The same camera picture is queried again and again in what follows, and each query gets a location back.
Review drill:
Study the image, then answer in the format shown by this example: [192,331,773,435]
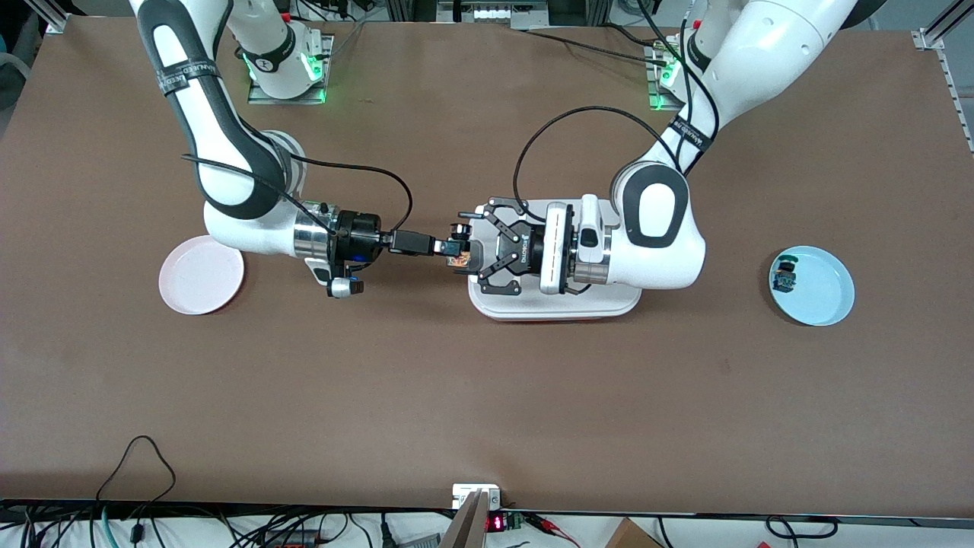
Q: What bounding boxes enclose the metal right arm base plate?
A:
[247,33,336,106]

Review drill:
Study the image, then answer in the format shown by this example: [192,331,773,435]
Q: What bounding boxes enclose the brown cardboard box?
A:
[604,518,664,548]

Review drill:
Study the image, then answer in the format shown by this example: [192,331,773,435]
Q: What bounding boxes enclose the aluminium frame extrusion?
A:
[23,0,86,36]
[911,0,974,158]

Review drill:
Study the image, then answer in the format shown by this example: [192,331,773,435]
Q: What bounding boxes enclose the black coiled cable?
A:
[764,515,839,540]

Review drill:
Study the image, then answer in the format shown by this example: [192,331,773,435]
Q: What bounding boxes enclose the black cable on table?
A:
[521,27,673,66]

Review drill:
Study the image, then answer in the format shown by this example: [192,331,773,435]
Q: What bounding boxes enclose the grey lit electronics box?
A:
[437,0,551,30]

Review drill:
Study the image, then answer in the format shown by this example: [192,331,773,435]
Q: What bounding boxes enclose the pale pink round plate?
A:
[158,234,246,316]

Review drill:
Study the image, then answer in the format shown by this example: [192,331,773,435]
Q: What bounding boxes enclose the aluminium profile bar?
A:
[439,490,489,548]

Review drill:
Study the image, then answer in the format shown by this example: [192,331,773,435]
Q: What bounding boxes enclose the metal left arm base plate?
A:
[645,38,686,113]

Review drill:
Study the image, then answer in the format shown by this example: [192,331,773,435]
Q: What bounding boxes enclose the small white box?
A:
[452,483,502,510]

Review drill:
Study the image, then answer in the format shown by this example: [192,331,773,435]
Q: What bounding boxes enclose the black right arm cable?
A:
[181,154,415,235]

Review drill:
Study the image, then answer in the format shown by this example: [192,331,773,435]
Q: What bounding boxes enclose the black looped cable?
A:
[96,435,178,505]

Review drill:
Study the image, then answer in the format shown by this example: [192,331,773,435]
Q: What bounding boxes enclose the white lidded lunch box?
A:
[466,199,643,321]

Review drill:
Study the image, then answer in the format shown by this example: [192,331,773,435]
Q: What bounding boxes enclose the light blue round plate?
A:
[769,245,855,327]

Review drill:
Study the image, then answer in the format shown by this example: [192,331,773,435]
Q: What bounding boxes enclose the green switch module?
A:
[771,257,801,295]

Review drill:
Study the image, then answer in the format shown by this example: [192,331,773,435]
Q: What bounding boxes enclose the red clip lead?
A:
[524,512,581,548]

